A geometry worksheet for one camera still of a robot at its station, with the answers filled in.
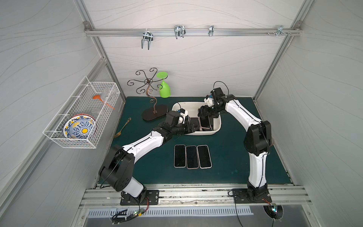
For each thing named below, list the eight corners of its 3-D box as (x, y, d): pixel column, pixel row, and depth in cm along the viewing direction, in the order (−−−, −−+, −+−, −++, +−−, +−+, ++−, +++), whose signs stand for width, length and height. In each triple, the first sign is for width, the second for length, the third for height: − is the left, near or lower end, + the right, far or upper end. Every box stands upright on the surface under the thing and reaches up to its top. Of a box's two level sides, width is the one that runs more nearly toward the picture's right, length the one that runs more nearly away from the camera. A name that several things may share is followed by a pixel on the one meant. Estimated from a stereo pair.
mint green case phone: (173, 167, 86) (173, 166, 85) (174, 145, 96) (174, 144, 94) (185, 167, 86) (186, 166, 85) (185, 146, 96) (185, 144, 94)
